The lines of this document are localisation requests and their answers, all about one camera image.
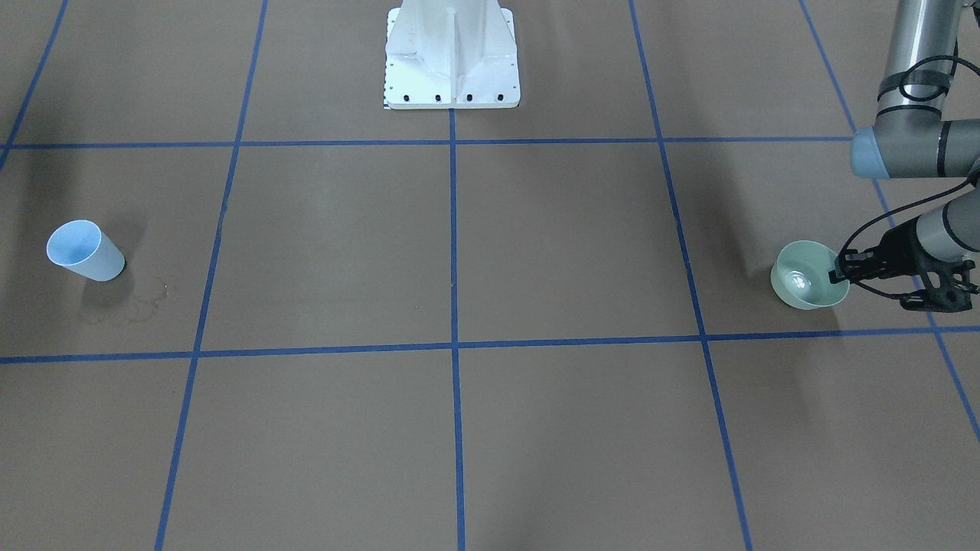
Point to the white camera pedestal column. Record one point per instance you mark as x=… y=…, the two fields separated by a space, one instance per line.
x=451 y=55

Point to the mint green bowl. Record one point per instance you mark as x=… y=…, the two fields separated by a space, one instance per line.
x=801 y=276

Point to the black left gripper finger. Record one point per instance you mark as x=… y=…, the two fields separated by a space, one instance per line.
x=849 y=266

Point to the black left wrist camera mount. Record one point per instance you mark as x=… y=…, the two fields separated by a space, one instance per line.
x=947 y=287

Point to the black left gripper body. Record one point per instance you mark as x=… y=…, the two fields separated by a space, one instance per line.
x=893 y=249

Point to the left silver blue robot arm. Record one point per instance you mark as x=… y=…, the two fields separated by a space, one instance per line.
x=909 y=138

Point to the light blue plastic cup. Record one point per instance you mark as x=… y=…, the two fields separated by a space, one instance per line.
x=80 y=246

